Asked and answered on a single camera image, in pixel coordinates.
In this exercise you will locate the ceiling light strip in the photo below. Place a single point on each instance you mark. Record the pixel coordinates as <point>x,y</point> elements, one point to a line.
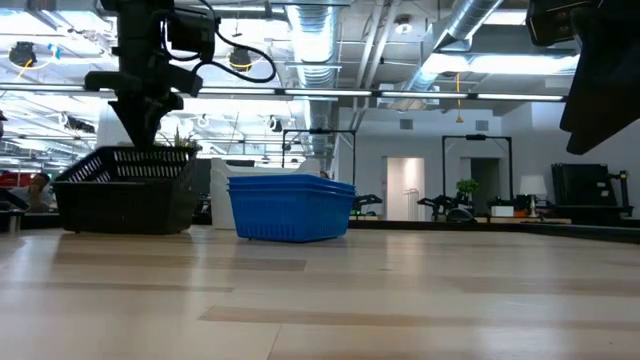
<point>40,88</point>
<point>240,91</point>
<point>520,97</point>
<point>425,95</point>
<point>327,92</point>

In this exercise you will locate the small green potted plant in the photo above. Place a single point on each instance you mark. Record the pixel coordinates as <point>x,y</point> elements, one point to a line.
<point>467,186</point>

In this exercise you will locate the small white box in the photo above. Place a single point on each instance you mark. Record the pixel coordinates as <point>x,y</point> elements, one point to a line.
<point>501,211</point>

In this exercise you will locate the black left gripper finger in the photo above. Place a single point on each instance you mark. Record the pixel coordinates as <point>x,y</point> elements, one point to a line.
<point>155,125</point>
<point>132,122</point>

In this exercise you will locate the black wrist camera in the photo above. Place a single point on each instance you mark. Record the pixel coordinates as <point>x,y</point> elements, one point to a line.
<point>190,30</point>
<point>552,22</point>

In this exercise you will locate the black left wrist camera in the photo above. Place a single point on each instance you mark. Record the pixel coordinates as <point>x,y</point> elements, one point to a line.
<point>190,30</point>

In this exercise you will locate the grey metal post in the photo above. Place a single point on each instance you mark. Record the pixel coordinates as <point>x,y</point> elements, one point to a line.
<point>11,222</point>

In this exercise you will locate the green plant in white pot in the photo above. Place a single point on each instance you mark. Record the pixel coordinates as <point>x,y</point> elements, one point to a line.
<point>180,140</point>

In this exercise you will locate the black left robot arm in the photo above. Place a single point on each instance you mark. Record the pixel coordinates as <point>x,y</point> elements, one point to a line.
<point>142,15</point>

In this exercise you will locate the silver ceiling air duct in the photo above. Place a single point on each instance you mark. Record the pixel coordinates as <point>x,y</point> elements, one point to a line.
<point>312,50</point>
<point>470,15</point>

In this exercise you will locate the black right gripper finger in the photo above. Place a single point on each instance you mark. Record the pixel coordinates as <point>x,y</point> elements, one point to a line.
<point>600,100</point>

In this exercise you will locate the black shelf rack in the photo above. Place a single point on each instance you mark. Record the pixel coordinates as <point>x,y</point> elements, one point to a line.
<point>590,190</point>

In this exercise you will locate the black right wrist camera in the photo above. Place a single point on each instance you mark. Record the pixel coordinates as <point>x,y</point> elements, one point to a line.
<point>552,22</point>

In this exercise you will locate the wooden desk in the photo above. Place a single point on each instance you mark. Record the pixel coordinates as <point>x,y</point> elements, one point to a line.
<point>525,220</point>

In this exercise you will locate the black background robot arm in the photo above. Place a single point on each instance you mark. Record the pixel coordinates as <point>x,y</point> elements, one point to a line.
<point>367,202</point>
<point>445,205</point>

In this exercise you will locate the white table lamp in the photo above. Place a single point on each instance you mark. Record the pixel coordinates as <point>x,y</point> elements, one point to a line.
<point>533,185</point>

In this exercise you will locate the black camera stand frame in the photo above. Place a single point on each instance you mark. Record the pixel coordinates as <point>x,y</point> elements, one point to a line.
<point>475,137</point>
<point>320,131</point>

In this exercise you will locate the black table frame rail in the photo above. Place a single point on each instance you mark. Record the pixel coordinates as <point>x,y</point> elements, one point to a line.
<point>600,234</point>

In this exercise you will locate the person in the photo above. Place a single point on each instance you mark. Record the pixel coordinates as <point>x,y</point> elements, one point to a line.
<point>35,192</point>

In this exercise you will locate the large ceiling light panel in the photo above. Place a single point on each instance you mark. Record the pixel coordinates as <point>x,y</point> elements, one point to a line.
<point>500,64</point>

